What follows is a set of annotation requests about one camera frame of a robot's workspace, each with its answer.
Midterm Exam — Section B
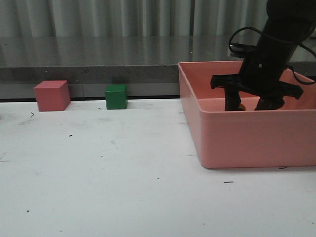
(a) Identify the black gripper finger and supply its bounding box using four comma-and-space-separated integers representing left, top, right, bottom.
255, 97, 284, 111
224, 88, 241, 111

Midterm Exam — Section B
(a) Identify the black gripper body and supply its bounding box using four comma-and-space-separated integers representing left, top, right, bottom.
210, 44, 303, 99

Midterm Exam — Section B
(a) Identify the pink plastic bin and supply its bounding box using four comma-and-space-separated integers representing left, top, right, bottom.
178, 61, 316, 168

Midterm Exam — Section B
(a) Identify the green cube right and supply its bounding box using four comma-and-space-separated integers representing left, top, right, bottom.
105, 84, 127, 110

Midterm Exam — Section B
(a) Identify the pink cube at back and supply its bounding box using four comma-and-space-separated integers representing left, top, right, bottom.
34, 80, 71, 112

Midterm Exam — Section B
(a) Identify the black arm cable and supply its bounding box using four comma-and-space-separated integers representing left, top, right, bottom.
228, 26, 316, 85

